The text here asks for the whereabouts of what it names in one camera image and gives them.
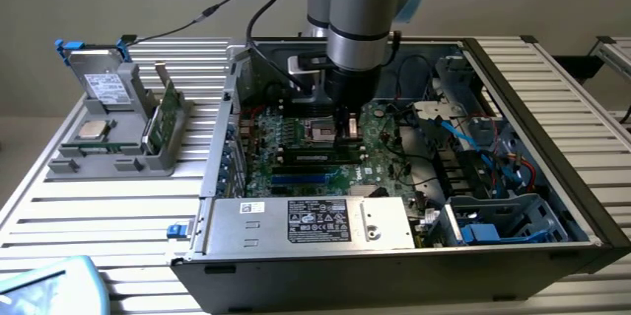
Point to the CPU socket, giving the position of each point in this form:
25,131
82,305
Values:
318,131

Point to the grey parts rack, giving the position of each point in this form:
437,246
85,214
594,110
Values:
133,167

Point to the silver power supply unit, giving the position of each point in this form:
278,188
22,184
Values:
277,226

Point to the silver black wrist camera box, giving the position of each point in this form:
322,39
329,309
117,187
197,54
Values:
308,71

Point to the metal socket cover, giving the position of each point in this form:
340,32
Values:
354,128

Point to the green motherboard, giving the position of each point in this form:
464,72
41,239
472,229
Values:
385,167

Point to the blue case latch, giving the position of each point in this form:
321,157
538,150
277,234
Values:
178,230

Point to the metal slat side table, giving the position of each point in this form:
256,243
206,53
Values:
614,50

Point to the teal plastic object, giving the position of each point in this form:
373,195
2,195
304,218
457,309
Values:
54,285

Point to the grey metal drive cage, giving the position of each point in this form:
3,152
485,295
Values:
458,82

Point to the green RAM stick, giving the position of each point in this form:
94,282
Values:
99,146
321,156

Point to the green graphics card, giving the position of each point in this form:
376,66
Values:
165,119

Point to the silver chipset heat sink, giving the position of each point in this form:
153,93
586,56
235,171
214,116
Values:
361,191

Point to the grey metal disk bay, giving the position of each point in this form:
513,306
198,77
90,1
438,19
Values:
513,215

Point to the silver CPU chip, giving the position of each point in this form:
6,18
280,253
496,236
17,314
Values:
95,129

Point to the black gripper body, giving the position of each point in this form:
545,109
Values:
353,85

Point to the hard disk with blue carrier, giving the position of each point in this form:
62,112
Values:
101,78

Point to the blue expansion slot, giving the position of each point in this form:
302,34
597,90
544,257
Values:
301,179

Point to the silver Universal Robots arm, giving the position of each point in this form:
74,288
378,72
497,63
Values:
356,8

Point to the black open PC case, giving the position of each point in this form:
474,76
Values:
376,278

